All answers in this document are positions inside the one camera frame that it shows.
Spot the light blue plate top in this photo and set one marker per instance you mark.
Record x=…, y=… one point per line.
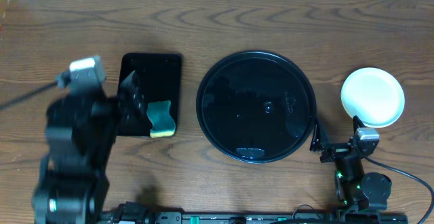
x=374, y=96

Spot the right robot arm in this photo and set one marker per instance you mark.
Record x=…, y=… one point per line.
x=360, y=192

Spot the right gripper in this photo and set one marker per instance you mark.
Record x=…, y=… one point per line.
x=336, y=151

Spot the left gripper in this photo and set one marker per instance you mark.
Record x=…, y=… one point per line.
x=134, y=117

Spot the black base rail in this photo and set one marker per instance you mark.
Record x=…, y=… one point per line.
x=254, y=218

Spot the green sponge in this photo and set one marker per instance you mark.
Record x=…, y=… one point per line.
x=163, y=125

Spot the black round tray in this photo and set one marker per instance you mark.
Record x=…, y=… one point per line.
x=256, y=106

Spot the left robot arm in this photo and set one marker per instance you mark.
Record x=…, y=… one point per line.
x=81, y=130

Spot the black rectangular tray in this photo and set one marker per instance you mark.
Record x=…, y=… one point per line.
x=160, y=79

